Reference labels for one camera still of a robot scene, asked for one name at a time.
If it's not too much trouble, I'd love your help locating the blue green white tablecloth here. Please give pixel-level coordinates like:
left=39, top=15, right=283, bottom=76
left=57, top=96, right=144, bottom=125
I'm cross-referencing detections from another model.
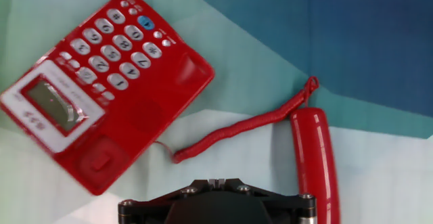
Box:
left=0, top=0, right=433, bottom=224

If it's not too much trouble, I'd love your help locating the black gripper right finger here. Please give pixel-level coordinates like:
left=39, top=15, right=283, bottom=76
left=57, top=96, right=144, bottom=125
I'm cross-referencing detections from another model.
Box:
left=216, top=178, right=317, bottom=224

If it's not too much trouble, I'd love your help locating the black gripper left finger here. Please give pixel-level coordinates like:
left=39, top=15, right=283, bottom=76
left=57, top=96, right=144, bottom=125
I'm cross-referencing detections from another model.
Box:
left=118, top=178, right=217, bottom=224

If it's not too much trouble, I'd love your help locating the red coiled phone cord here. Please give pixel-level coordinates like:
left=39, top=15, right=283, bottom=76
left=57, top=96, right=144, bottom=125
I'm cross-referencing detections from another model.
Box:
left=154, top=76, right=320, bottom=165

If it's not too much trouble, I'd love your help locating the red telephone handset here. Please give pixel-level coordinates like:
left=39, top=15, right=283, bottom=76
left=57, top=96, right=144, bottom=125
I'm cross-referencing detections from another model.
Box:
left=290, top=107, right=342, bottom=224

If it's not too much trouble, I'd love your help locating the red telephone base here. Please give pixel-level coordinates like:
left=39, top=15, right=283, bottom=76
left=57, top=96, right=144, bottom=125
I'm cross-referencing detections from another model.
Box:
left=0, top=0, right=216, bottom=197

